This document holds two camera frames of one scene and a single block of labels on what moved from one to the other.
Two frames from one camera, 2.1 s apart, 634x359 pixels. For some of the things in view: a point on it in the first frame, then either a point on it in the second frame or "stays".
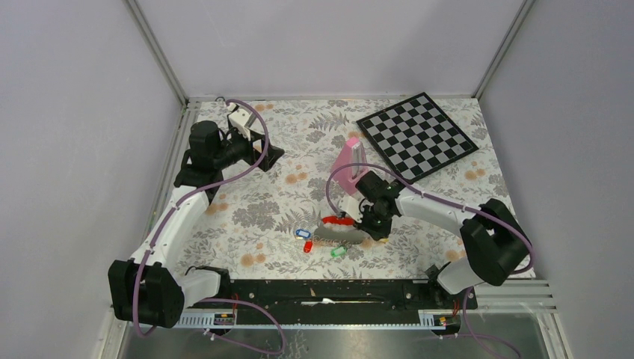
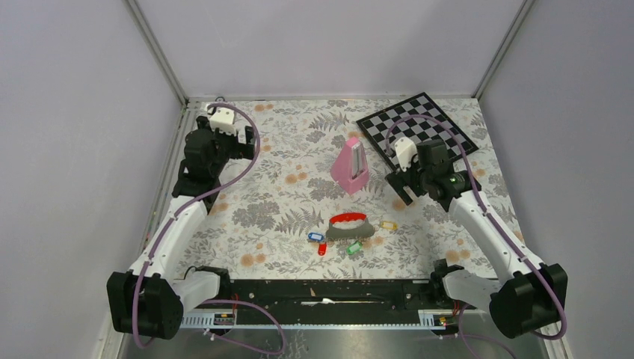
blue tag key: [303, 232] → [315, 236]
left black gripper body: [240, 148] stays
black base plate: [333, 301] stays
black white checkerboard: [416, 137] stays
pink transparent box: [350, 165] stays
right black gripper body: [375, 221] → [398, 179]
